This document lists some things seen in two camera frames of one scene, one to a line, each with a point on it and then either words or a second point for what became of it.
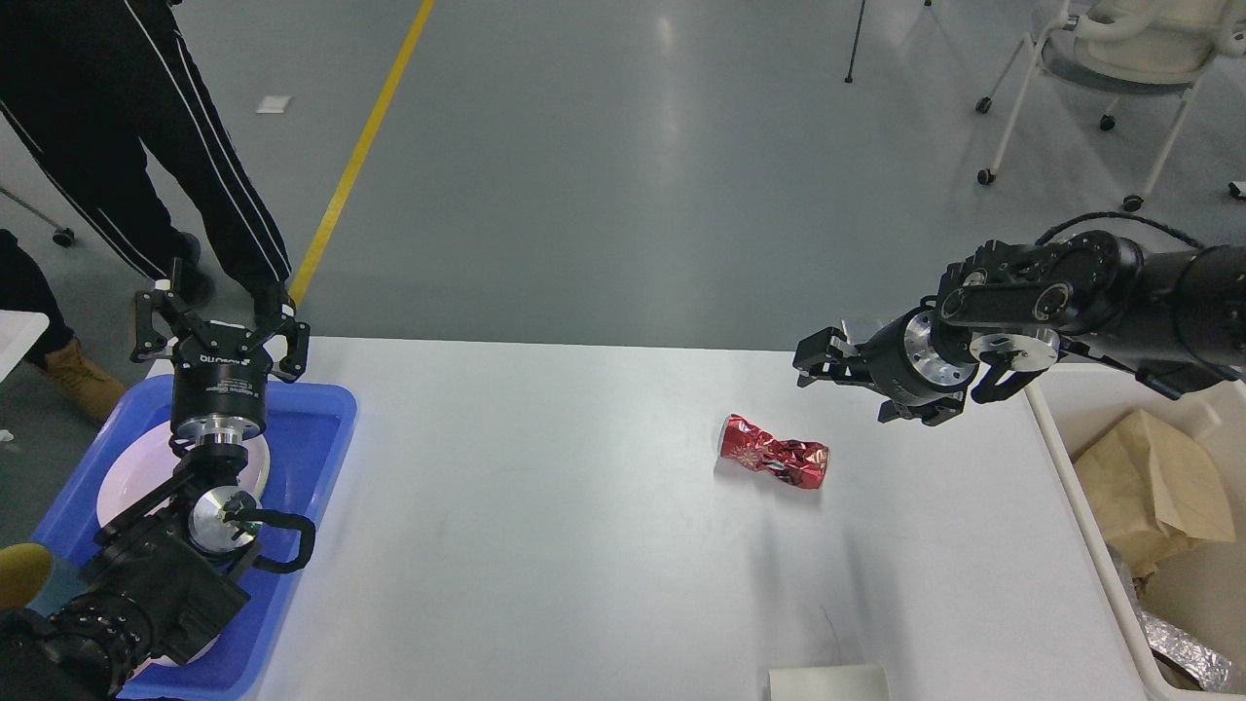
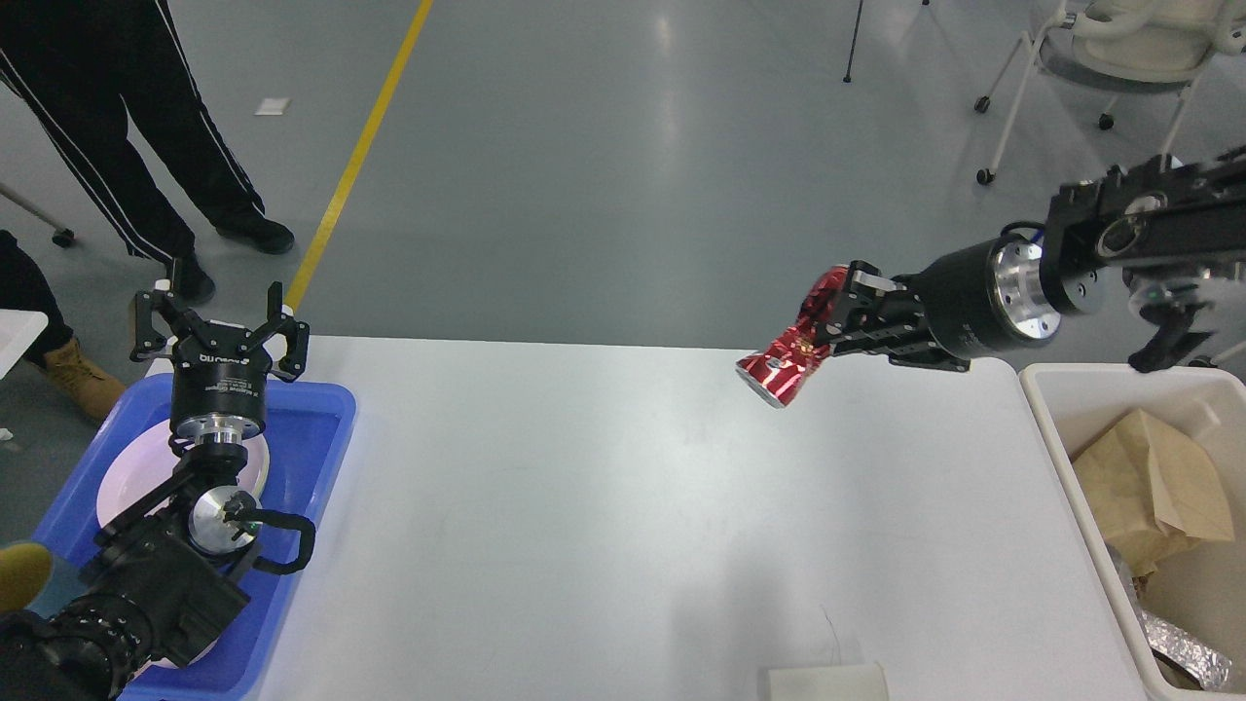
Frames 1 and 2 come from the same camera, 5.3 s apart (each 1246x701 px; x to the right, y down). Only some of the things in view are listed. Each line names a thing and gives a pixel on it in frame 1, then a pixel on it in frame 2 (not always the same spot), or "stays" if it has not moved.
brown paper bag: [1151, 488] stays
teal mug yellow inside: [25, 571] stays
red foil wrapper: [795, 462] -> [776, 376]
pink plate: [143, 467] stays
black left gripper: [219, 386] stays
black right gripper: [900, 360] -> [979, 298]
